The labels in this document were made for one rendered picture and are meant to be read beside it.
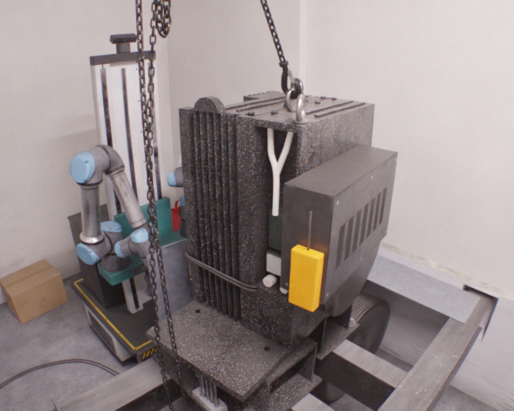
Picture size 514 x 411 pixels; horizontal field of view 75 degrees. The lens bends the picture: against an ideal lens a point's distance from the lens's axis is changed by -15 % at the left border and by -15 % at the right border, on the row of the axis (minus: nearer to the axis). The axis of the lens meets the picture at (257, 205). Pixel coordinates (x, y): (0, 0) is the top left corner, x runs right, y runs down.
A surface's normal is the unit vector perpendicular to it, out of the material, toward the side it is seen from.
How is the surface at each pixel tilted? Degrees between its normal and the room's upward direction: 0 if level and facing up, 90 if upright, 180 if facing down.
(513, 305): 90
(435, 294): 0
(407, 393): 0
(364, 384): 90
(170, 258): 90
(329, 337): 0
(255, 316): 90
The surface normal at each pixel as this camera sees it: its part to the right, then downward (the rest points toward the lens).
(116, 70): 0.72, 0.29
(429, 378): 0.00, -0.91
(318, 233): -0.61, 0.33
